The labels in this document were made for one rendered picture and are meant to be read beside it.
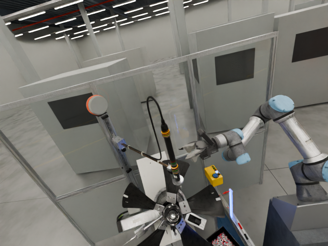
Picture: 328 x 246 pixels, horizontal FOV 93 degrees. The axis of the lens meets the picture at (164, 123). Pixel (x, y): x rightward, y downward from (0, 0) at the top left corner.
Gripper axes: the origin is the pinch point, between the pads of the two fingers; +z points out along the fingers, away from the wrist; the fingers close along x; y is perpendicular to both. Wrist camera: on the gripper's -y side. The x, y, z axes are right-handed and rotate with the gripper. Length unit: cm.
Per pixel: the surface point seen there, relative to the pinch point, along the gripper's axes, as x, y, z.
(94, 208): 76, 91, 106
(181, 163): 17.5, 22.7, 0.3
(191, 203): 2.4, 46.1, 3.8
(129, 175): 59, 51, 48
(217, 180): 23, 61, -27
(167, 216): -2.8, 41.8, 21.7
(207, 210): -5.1, 48.9, -4.5
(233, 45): 68, -36, -82
